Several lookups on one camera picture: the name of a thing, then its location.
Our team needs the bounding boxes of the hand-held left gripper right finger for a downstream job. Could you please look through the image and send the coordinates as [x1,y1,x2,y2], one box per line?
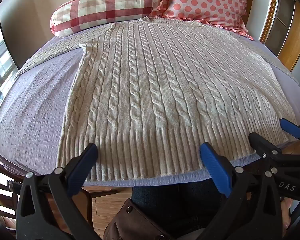
[197,142,290,240]

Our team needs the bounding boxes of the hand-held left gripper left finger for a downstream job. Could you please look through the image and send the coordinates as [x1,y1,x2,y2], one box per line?
[15,142,103,240]

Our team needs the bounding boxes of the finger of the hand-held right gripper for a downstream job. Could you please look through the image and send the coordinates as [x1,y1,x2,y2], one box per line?
[279,118,300,153]
[248,131,300,171]

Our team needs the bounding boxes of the cream cable-knit sweater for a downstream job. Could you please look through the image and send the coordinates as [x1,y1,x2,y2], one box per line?
[16,17,299,182]

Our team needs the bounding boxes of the person's right hand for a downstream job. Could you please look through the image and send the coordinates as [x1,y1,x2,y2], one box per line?
[281,197,293,230]

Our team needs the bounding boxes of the person's dark jeans legs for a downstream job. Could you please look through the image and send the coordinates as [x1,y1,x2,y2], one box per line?
[131,177,228,239]

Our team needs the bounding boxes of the lavender textured tablecloth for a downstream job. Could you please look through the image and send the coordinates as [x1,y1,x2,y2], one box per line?
[0,29,300,187]

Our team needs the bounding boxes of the brown leather bag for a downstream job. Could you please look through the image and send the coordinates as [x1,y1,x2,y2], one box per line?
[103,198,177,240]

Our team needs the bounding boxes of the dark wooden chair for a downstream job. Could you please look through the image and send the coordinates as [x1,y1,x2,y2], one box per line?
[0,149,24,233]

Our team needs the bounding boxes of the wooden cabinet with glass door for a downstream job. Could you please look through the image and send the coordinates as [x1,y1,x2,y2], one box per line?
[259,0,300,73]

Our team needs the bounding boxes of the window with railing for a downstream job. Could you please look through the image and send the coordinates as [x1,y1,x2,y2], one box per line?
[0,37,18,112]

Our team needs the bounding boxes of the pink polka dot pillow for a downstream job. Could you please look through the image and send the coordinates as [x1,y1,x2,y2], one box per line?
[149,0,255,40]

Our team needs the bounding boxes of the red plaid pillow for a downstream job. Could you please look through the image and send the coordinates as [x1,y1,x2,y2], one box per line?
[51,0,160,38]

